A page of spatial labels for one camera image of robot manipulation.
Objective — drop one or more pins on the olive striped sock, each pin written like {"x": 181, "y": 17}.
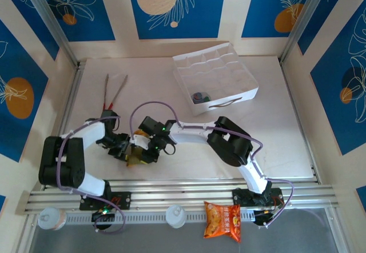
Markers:
{"x": 135, "y": 159}

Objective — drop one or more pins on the grey sock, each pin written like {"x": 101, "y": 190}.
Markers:
{"x": 198, "y": 97}

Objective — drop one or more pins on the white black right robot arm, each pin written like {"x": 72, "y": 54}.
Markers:
{"x": 194, "y": 134}

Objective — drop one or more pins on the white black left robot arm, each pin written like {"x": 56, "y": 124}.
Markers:
{"x": 91, "y": 131}

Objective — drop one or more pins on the perforated metal strip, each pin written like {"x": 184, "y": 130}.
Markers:
{"x": 143, "y": 216}

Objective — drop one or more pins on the white-lidded can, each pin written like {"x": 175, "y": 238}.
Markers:
{"x": 175, "y": 216}
{"x": 50, "y": 218}

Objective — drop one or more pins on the black controller board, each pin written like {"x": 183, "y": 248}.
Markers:
{"x": 103, "y": 215}
{"x": 264, "y": 218}

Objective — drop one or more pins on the metal tongs with red grips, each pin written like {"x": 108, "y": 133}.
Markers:
{"x": 107, "y": 78}

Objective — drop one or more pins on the white divided organizer box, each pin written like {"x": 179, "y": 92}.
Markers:
{"x": 217, "y": 70}

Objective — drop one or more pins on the orange snack bag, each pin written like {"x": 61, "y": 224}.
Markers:
{"x": 223, "y": 221}

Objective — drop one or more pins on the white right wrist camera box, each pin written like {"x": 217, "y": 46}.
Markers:
{"x": 140, "y": 142}

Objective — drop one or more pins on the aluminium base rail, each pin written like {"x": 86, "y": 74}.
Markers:
{"x": 186, "y": 190}

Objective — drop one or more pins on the aluminium frame post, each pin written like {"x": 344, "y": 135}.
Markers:
{"x": 48, "y": 16}
{"x": 303, "y": 19}

